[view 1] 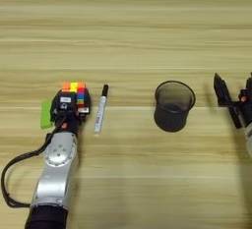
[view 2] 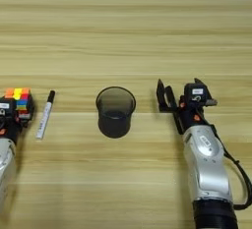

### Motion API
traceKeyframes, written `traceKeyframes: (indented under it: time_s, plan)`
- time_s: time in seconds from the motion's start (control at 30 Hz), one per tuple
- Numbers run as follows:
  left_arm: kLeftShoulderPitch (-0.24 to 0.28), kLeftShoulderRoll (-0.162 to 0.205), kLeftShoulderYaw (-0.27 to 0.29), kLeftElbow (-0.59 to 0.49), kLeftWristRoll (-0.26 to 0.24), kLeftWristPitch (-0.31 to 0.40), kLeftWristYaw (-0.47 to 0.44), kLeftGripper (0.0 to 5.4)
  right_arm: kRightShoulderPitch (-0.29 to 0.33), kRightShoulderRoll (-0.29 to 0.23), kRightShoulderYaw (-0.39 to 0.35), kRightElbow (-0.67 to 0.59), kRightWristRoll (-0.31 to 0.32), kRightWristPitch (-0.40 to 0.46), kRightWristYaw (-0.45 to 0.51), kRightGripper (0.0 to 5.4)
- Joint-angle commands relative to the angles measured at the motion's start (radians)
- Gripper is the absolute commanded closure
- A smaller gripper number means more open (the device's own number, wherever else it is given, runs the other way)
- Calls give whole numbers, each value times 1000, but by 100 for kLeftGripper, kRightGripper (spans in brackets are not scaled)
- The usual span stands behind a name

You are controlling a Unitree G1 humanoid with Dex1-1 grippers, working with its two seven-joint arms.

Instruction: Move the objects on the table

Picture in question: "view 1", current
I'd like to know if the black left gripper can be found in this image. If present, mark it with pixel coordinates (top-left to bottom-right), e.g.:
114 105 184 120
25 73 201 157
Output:
48 88 93 139

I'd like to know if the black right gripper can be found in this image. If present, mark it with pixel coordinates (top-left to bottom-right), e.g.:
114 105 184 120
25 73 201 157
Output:
213 72 252 129

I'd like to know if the green rectangular block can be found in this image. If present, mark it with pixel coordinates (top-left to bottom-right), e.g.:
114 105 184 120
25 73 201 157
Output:
39 98 55 130

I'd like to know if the black marker pen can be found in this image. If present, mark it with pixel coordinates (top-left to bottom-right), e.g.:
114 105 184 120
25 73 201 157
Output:
227 104 243 130

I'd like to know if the black mesh pen cup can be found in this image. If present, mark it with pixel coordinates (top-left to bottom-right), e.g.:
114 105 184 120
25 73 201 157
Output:
154 80 197 134

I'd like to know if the multicolour block cube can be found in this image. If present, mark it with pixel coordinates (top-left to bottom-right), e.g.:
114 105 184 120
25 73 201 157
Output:
60 82 88 107

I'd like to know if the white marker with black cap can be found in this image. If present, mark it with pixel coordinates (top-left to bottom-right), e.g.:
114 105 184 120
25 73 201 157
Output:
94 84 110 135

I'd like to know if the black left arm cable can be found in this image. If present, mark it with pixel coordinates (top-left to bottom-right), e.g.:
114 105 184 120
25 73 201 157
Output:
0 114 65 208

